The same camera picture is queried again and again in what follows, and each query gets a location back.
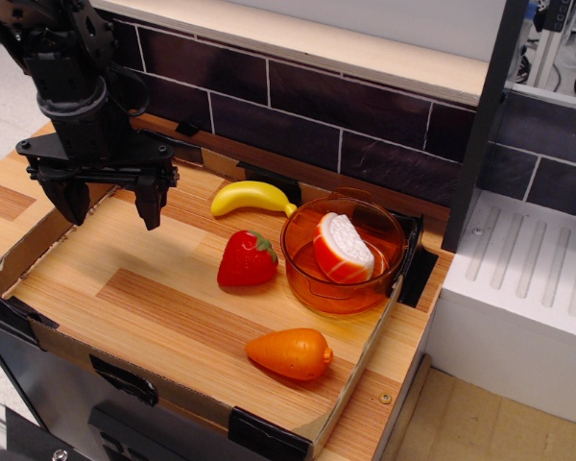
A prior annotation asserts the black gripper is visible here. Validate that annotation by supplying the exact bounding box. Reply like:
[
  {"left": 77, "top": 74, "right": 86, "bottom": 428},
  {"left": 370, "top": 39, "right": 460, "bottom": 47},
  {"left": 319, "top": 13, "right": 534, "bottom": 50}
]
[{"left": 15, "top": 77, "right": 179, "bottom": 231}]

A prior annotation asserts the orange white toy sushi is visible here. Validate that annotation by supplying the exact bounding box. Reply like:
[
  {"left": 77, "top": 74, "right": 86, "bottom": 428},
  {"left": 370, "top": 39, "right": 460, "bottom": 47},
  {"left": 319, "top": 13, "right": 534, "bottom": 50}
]
[{"left": 313, "top": 212, "right": 374, "bottom": 284}]

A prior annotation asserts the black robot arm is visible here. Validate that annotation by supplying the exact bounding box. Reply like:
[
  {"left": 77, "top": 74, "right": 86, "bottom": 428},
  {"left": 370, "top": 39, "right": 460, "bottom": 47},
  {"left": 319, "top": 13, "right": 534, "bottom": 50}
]
[{"left": 0, "top": 1, "right": 179, "bottom": 230}]

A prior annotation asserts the cardboard fence with black tape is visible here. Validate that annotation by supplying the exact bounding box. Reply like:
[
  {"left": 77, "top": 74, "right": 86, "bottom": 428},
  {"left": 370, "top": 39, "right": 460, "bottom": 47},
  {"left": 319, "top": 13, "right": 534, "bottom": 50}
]
[{"left": 0, "top": 129, "right": 439, "bottom": 458}]

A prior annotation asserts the transparent orange plastic pot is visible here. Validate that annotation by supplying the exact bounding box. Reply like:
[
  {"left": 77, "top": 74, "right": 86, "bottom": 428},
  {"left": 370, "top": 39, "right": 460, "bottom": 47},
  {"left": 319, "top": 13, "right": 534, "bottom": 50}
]
[{"left": 280, "top": 188, "right": 408, "bottom": 315}]

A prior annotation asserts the yellow toy banana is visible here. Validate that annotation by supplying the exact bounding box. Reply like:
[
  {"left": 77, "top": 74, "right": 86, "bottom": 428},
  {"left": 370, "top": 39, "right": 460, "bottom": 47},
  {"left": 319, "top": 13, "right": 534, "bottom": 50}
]
[{"left": 210, "top": 181, "right": 298, "bottom": 217}]

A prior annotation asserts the red toy strawberry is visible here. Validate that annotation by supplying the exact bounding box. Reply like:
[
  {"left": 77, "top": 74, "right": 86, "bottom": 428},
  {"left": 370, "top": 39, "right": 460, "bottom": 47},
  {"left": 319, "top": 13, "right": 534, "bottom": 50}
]
[{"left": 217, "top": 230, "right": 278, "bottom": 286}]

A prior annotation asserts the orange toy carrot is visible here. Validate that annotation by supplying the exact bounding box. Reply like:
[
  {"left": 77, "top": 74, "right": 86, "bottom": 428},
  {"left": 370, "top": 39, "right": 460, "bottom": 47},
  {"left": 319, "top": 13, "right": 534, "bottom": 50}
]
[{"left": 245, "top": 328, "right": 334, "bottom": 381}]

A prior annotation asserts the light wooden shelf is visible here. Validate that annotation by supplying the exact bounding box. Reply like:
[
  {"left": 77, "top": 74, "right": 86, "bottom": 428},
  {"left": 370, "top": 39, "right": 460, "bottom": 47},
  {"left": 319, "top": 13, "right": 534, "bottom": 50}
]
[{"left": 92, "top": 0, "right": 489, "bottom": 107}]

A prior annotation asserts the dark tiled backsplash panel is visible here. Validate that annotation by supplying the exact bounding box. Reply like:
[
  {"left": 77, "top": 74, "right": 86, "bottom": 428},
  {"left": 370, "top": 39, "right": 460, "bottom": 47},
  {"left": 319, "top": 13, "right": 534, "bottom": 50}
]
[{"left": 106, "top": 12, "right": 576, "bottom": 215}]

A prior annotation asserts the white toy sink drainboard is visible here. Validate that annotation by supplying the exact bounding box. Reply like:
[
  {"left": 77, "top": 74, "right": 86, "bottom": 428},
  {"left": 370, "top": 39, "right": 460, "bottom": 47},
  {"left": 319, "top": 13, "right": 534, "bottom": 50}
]
[{"left": 425, "top": 192, "right": 576, "bottom": 423}]

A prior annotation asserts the dark grey vertical post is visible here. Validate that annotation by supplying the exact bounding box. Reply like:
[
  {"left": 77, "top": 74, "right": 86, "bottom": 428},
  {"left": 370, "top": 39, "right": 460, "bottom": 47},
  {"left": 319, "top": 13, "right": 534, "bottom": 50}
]
[{"left": 442, "top": 1, "right": 528, "bottom": 253}]

